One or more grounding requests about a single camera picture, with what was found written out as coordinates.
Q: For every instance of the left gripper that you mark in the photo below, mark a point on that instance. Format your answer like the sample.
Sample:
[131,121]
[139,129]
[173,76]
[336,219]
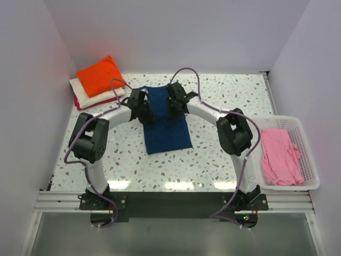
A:
[149,118]

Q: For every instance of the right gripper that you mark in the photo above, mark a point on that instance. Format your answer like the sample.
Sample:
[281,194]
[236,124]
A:
[170,113]

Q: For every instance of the blue mickey t-shirt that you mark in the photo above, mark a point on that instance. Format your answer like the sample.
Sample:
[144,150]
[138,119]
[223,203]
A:
[164,134]

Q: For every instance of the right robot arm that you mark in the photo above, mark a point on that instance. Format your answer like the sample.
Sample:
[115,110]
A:
[234,136]

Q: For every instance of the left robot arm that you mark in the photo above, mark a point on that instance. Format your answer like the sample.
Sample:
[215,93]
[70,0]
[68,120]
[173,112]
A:
[89,138]

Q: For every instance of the orange folded t-shirt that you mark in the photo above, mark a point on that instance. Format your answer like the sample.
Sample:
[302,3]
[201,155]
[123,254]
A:
[96,78]

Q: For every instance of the red folded t-shirt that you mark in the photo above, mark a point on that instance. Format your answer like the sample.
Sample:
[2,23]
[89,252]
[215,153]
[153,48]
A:
[80,107]

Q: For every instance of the pink t-shirt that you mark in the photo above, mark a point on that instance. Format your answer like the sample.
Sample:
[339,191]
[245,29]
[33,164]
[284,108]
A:
[280,159]

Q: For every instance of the white plastic basket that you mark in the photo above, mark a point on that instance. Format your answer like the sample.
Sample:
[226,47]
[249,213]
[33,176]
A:
[298,137]

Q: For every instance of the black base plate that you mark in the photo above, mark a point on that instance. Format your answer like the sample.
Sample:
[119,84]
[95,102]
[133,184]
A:
[123,206]

